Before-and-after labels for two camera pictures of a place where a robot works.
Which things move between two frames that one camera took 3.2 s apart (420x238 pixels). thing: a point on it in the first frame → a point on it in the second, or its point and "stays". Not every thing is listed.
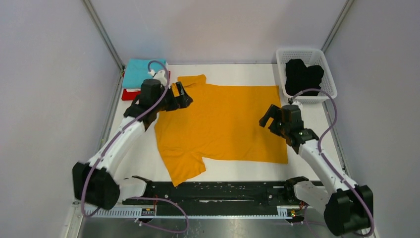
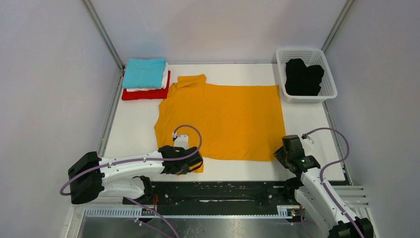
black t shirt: x=299 y=77 stays
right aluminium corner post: x=343 y=12 stays
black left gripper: x=183 y=100 → x=185 y=169
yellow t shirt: x=221 y=124 stays
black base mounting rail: x=220 y=193 stays
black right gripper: x=271 y=112 → x=279 y=154
